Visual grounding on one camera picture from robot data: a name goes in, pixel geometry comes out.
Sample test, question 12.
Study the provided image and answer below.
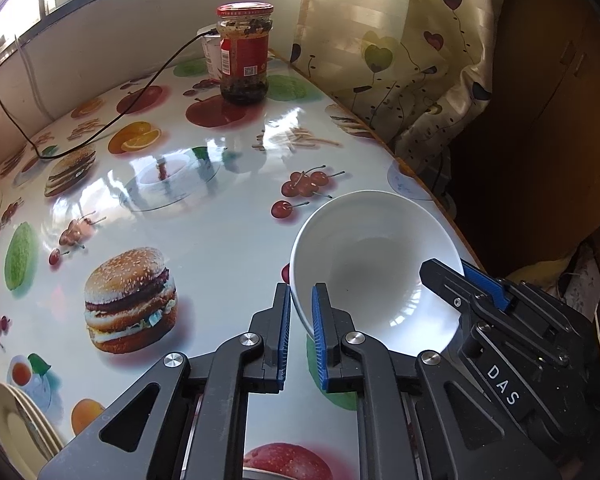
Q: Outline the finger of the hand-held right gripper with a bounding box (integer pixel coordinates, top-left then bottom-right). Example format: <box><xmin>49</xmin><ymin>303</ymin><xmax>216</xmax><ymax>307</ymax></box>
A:
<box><xmin>461</xmin><ymin>259</ymin><xmax>591</xmax><ymax>333</ymax></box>
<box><xmin>419</xmin><ymin>258</ymin><xmax>573</xmax><ymax>363</ymax></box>

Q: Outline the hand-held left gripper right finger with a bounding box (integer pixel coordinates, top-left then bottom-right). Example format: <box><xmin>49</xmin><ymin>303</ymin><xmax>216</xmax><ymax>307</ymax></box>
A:
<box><xmin>311</xmin><ymin>282</ymin><xmax>563</xmax><ymax>480</ymax></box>

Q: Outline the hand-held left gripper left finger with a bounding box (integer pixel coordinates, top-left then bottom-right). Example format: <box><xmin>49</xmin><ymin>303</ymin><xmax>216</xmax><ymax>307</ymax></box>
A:
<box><xmin>37</xmin><ymin>282</ymin><xmax>293</xmax><ymax>480</ymax></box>

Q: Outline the white bowl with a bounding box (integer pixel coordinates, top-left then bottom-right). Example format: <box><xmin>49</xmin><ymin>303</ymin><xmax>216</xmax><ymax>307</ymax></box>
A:
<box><xmin>289</xmin><ymin>190</ymin><xmax>465</xmax><ymax>359</ymax></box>

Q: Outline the cream plate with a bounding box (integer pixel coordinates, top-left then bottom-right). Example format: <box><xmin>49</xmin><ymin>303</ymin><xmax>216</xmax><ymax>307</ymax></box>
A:
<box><xmin>14</xmin><ymin>385</ymin><xmax>57</xmax><ymax>467</ymax></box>
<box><xmin>0</xmin><ymin>382</ymin><xmax>37</xmax><ymax>480</ymax></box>
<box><xmin>30</xmin><ymin>395</ymin><xmax>65</xmax><ymax>454</ymax></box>

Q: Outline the pale crumpled cloth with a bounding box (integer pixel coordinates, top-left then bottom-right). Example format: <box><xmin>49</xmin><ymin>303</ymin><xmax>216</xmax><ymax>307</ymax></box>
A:
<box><xmin>500</xmin><ymin>239</ymin><xmax>600</xmax><ymax>313</ymax></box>

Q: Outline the printed food tablecloth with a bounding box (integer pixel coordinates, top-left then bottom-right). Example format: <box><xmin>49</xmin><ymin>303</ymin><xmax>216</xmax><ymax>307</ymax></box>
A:
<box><xmin>0</xmin><ymin>49</ymin><xmax>481</xmax><ymax>480</ymax></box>

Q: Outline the brown wooden cabinet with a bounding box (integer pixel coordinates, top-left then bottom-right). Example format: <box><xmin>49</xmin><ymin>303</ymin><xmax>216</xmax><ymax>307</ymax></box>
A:
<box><xmin>447</xmin><ymin>0</ymin><xmax>600</xmax><ymax>281</ymax></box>

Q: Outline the heart print curtain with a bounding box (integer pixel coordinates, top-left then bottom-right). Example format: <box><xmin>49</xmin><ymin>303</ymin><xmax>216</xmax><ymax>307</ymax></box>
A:
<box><xmin>289</xmin><ymin>0</ymin><xmax>512</xmax><ymax>207</ymax></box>

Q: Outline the red lidded glass jar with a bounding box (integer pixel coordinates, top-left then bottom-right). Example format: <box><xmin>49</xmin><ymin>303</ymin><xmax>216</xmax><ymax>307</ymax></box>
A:
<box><xmin>216</xmin><ymin>2</ymin><xmax>275</xmax><ymax>106</ymax></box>

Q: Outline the window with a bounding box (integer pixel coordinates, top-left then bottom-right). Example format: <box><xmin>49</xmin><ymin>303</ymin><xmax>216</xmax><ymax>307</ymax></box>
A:
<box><xmin>0</xmin><ymin>0</ymin><xmax>227</xmax><ymax>77</ymax></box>

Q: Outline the long black cable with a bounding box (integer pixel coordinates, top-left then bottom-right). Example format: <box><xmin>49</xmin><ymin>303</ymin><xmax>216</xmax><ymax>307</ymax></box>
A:
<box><xmin>0</xmin><ymin>30</ymin><xmax>219</xmax><ymax>160</ymax></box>

